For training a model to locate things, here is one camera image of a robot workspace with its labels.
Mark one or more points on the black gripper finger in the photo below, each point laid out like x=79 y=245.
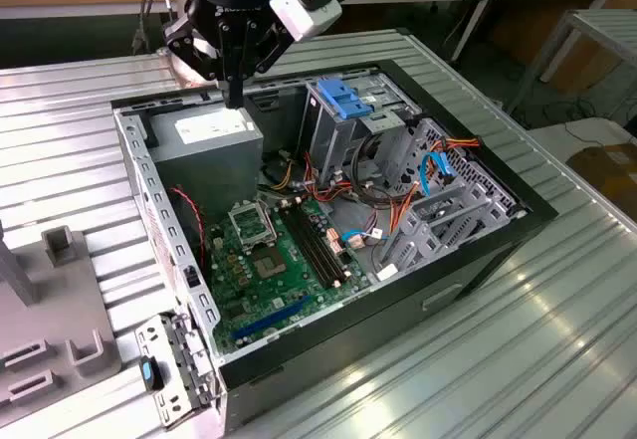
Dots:
x=239 y=61
x=228 y=61

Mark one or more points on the grey metal disk bay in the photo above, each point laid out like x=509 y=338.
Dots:
x=420 y=232

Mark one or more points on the blue plastic drive latch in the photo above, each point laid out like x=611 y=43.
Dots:
x=343 y=98

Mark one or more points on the grey power supply unit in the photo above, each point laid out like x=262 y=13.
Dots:
x=209 y=170

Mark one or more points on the grey metal drive cage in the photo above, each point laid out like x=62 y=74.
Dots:
x=328 y=145

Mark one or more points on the black RAM slot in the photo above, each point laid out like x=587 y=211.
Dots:
x=317 y=245
x=323 y=245
x=311 y=245
x=305 y=245

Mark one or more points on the CPU socket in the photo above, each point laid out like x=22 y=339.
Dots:
x=271 y=264

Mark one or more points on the green motherboard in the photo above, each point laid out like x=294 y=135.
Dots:
x=293 y=280

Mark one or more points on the white label tag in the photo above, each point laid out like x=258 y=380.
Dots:
x=386 y=274

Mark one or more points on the blue expansion slot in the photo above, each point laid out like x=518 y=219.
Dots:
x=271 y=318

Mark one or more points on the black open PC case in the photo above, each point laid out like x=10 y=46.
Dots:
x=348 y=339

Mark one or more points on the grey parts rack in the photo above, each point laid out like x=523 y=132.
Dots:
x=50 y=309

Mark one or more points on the brown carton under desk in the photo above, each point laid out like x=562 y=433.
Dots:
x=582 y=73

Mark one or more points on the cardboard box with label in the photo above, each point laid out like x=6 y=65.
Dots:
x=612 y=170

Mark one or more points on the brown arm base plate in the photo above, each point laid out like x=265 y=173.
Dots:
x=184 y=76

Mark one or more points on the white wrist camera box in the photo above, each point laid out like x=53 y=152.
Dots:
x=303 y=16

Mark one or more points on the metal expansion slot bracket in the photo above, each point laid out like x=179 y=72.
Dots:
x=149 y=334

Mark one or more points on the grey metal frame table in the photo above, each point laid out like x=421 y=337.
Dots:
x=597 y=23

